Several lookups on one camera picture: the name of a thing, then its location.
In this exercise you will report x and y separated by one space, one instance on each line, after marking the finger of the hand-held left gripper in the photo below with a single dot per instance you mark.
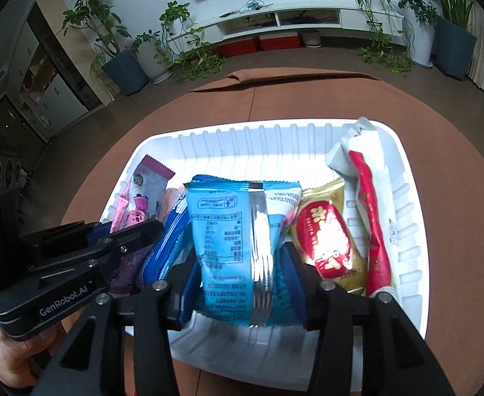
134 235
99 232

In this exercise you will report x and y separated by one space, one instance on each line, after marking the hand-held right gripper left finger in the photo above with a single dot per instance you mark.
187 301

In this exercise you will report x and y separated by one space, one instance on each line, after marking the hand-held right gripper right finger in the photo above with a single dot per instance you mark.
293 284

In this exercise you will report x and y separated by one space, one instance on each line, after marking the purple snack packet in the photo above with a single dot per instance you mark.
126 268

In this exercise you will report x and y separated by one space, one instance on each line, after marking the pink white snack packet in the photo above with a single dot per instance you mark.
147 185

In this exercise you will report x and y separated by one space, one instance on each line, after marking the gold snack packet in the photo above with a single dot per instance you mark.
328 235

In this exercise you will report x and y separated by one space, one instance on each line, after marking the light blue snack packet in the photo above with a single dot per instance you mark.
221 231

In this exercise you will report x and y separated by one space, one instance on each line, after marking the white plastic tray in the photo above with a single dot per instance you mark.
246 148

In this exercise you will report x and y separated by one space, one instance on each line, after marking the person's left hand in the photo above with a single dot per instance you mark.
15 359

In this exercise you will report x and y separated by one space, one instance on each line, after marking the pink sausage stick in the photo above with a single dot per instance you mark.
169 202

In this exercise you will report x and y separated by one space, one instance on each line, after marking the leafy tree in blue pot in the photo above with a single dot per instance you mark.
124 72

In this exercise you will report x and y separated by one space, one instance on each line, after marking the small plant in white pot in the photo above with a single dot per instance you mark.
153 62

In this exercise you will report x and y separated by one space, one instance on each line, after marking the red storage box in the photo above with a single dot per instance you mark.
237 47
279 42

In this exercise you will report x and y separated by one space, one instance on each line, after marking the white television console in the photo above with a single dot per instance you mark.
246 24

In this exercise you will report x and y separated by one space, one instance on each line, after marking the dark remote control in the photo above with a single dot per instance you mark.
227 14

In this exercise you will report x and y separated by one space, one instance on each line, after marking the small empty flower pot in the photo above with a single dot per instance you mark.
312 39

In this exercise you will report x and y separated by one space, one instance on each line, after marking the bushy plant in white pot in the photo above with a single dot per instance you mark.
421 37

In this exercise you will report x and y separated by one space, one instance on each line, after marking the broad-leaf plant in blue pot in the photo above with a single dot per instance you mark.
454 45

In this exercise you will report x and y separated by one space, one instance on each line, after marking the beige curtain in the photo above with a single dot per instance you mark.
481 49

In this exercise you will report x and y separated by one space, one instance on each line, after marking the white wall cabinet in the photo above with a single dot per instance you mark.
52 90

